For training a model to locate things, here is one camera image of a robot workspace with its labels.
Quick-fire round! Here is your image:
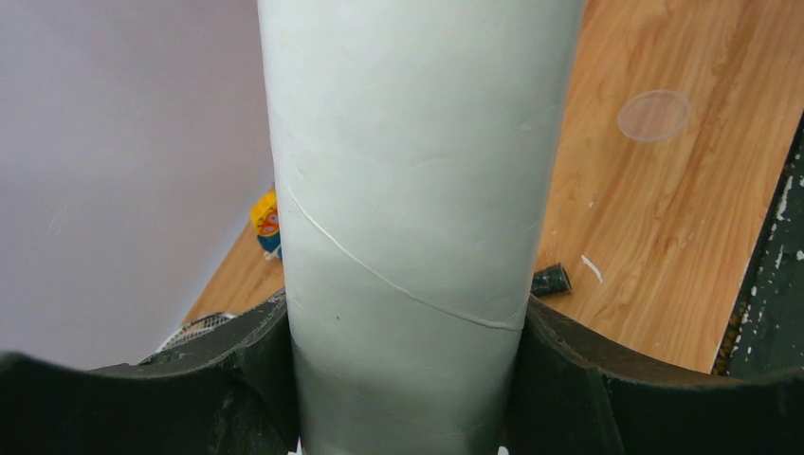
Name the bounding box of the black table edge strip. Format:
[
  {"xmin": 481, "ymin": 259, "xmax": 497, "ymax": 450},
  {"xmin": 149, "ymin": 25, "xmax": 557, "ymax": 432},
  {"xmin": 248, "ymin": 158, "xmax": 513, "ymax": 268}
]
[{"xmin": 712, "ymin": 123, "xmax": 803, "ymax": 378}]

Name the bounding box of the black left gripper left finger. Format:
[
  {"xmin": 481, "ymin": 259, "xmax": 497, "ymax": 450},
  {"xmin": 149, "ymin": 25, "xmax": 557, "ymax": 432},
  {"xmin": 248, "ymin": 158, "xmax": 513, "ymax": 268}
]
[{"xmin": 1, "ymin": 292, "xmax": 299, "ymax": 454}]

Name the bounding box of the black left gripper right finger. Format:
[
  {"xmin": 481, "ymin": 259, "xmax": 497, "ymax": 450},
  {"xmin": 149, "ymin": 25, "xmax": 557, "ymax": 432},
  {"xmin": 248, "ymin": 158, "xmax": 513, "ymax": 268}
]
[{"xmin": 503, "ymin": 298, "xmax": 803, "ymax": 454}]

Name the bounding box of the white paper scrap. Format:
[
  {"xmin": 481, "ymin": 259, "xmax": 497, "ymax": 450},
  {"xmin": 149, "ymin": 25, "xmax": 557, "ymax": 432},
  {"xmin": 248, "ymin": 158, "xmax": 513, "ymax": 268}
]
[{"xmin": 581, "ymin": 254, "xmax": 604, "ymax": 283}]

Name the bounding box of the colourful toy car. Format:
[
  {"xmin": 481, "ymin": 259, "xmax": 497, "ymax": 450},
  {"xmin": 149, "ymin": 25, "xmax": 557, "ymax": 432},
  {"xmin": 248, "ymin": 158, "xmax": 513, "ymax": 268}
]
[{"xmin": 249, "ymin": 187, "xmax": 283, "ymax": 260}]

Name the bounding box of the white racket on table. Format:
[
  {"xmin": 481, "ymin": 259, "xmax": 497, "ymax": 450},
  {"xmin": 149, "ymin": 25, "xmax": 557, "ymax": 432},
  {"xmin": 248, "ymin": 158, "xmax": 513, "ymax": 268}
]
[{"xmin": 157, "ymin": 312, "xmax": 235, "ymax": 353}]

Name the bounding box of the white shuttlecock tube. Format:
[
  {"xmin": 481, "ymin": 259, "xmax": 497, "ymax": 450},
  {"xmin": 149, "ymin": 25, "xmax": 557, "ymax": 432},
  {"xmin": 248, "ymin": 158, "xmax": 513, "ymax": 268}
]
[{"xmin": 258, "ymin": 0, "xmax": 585, "ymax": 454}]

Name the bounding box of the white racket on bag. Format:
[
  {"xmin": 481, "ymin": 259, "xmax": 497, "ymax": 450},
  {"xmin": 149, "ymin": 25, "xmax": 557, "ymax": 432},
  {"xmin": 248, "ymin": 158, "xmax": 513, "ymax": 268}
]
[{"xmin": 530, "ymin": 263, "xmax": 573, "ymax": 298}]

